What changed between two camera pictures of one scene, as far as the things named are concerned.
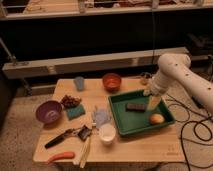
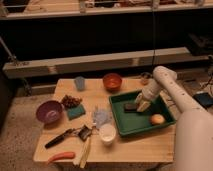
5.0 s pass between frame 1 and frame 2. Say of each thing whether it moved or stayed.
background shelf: stayed
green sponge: stayed
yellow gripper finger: moved
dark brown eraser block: stayed
